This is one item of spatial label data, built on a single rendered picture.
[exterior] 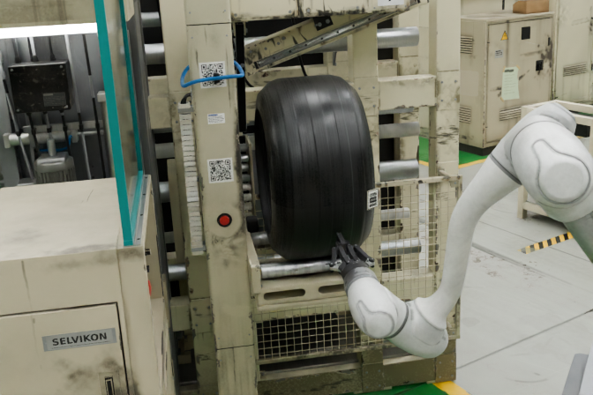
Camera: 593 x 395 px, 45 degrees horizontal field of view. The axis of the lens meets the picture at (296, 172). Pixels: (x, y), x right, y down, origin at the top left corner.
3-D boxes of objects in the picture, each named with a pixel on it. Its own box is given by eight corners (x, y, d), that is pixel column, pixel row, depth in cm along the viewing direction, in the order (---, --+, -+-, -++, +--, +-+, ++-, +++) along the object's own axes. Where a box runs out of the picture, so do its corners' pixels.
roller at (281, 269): (258, 279, 226) (258, 279, 221) (256, 264, 226) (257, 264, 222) (366, 266, 231) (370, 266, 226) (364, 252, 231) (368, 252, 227)
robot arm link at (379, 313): (335, 298, 184) (373, 320, 189) (349, 334, 170) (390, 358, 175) (362, 266, 182) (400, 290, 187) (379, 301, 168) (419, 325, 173)
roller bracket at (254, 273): (252, 295, 219) (250, 265, 216) (240, 247, 257) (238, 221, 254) (263, 294, 220) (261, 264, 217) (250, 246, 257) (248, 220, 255)
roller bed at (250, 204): (203, 227, 264) (195, 148, 256) (201, 214, 278) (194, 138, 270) (257, 221, 267) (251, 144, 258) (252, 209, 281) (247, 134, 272)
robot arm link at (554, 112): (483, 143, 169) (491, 160, 156) (539, 85, 163) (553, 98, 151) (524, 177, 171) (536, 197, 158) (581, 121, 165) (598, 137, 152)
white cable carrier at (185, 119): (192, 255, 226) (177, 104, 212) (191, 249, 230) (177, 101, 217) (206, 253, 226) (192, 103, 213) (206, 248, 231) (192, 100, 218)
